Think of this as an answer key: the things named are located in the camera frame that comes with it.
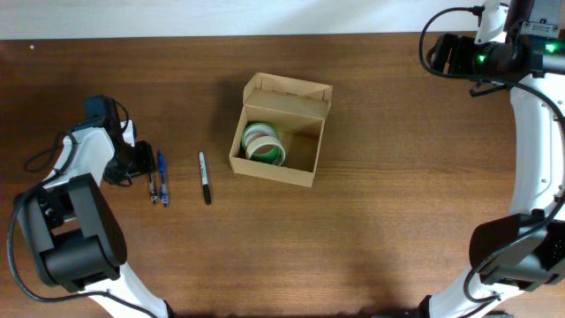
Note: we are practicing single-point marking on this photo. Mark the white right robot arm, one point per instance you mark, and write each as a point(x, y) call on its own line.
point(519, 47)

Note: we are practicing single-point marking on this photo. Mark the green tape roll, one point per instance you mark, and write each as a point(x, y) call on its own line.
point(265, 154)

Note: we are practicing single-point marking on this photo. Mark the beige masking tape roll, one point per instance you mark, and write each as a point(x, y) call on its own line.
point(264, 141)

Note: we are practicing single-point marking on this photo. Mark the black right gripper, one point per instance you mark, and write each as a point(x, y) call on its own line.
point(446, 54)

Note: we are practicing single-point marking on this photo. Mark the brown cardboard box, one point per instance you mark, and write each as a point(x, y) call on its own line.
point(298, 110)

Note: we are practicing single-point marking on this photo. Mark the blue ballpoint pen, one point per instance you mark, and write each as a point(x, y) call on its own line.
point(164, 196)

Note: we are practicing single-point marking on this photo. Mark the black permanent marker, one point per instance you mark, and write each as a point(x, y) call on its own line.
point(204, 179)

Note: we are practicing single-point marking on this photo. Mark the black ballpoint pen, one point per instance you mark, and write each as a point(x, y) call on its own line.
point(153, 195)

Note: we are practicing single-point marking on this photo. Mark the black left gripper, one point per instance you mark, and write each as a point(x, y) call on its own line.
point(144, 158)

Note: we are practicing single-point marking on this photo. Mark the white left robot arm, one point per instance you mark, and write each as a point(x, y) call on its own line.
point(72, 234)

